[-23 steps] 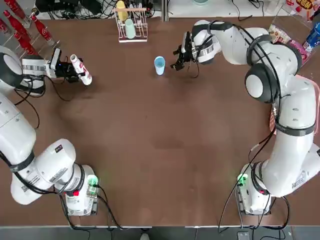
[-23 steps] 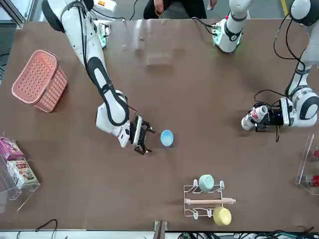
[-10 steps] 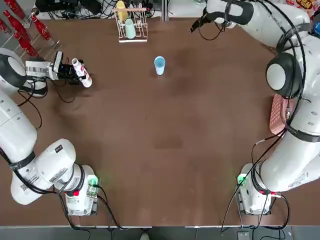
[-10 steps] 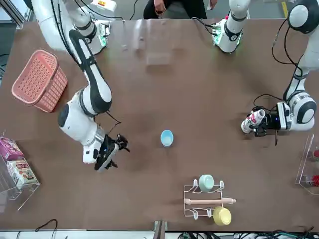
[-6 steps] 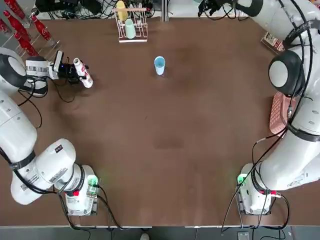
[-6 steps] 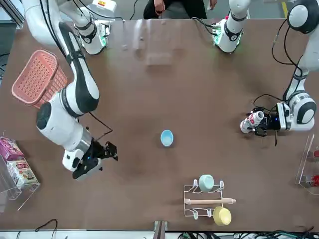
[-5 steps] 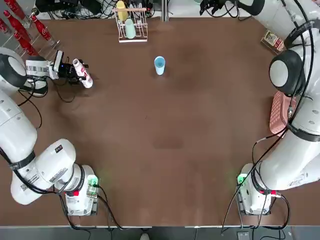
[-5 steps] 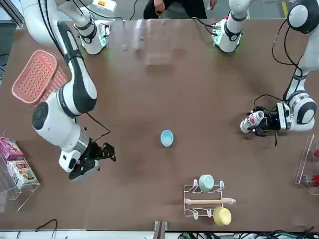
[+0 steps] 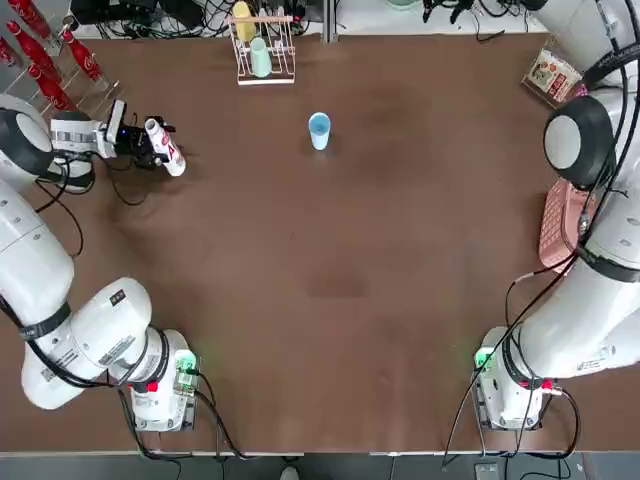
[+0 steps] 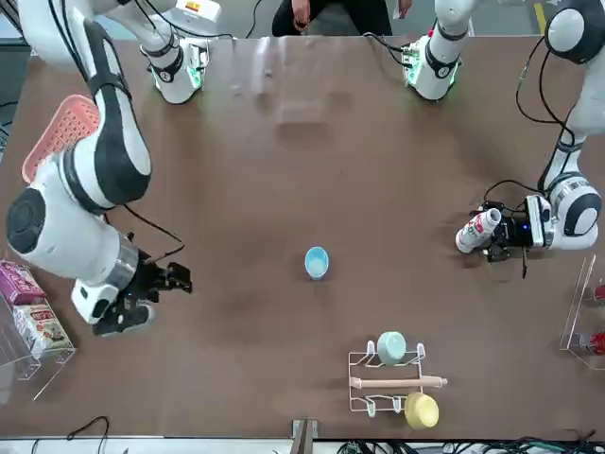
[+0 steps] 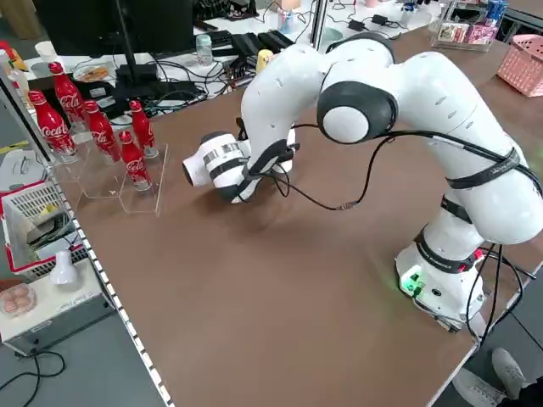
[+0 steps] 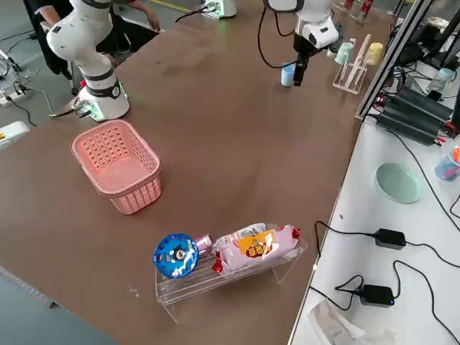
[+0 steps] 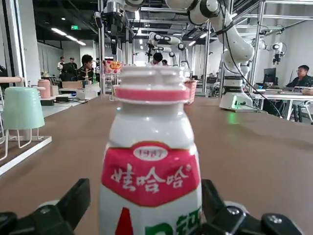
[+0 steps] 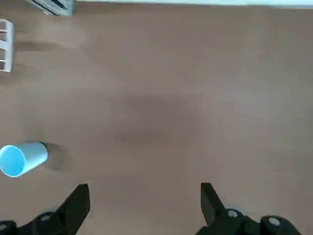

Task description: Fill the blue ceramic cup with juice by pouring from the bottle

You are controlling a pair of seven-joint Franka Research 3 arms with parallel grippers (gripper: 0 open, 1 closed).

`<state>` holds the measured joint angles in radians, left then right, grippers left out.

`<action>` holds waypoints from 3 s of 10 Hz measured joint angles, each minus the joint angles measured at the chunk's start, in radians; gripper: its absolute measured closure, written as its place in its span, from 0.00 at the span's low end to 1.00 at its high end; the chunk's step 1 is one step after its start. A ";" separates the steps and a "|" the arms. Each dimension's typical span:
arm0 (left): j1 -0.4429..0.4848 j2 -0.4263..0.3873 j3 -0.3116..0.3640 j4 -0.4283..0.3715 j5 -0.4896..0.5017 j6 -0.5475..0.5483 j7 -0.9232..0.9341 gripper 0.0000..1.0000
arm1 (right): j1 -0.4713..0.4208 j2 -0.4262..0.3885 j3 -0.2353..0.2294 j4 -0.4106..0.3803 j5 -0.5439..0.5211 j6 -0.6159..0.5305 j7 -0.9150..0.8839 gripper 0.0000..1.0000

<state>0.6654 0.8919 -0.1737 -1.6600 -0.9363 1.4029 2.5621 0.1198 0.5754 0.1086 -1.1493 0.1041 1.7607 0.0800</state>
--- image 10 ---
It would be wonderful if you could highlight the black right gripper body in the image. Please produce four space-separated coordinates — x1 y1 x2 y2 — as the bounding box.
119 256 172 309

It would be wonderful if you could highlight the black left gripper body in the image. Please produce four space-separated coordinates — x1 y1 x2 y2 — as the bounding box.
491 207 534 253

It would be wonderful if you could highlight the white juice bottle red label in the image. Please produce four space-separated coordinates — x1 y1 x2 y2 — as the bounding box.
455 208 503 254

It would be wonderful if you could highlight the blue ceramic cup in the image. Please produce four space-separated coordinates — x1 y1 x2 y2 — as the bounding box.
302 245 330 282

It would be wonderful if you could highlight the clear acrylic bottle shelf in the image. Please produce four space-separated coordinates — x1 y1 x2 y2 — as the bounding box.
559 253 605 371

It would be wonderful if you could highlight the pale green cup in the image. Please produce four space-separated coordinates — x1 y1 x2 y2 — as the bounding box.
376 330 408 367

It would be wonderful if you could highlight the yellow cup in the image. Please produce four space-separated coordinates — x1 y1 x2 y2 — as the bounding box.
404 391 441 430

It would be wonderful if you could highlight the white snack packet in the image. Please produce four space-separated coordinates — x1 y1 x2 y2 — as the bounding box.
12 302 76 357

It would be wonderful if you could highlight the purple snack packet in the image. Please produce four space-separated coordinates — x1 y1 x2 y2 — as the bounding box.
0 259 47 306

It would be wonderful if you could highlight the clear acrylic snack shelf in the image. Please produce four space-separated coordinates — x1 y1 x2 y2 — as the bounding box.
0 257 78 403

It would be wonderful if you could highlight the pink plastic basket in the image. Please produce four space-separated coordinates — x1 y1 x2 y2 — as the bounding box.
22 94 103 186

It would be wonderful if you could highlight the person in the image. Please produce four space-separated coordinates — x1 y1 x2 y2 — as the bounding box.
272 0 413 38

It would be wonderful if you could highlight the white control box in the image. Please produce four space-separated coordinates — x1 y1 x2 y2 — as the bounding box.
175 0 222 26

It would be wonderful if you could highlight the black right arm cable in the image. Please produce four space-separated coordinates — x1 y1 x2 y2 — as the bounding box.
104 203 186 260

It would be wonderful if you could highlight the loose black cable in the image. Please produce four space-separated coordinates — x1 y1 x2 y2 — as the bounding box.
30 414 111 454

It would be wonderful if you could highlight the white wire cup rack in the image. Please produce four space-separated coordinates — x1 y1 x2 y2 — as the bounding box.
348 340 426 418

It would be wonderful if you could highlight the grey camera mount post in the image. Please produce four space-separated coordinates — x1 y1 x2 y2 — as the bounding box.
291 418 320 454

